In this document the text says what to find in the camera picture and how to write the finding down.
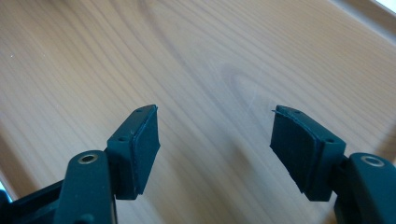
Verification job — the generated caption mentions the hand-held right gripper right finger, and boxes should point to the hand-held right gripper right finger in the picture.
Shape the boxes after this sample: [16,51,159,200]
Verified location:
[269,105,347,203]

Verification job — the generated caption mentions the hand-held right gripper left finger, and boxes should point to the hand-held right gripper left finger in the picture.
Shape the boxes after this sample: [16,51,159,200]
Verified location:
[106,104,162,201]

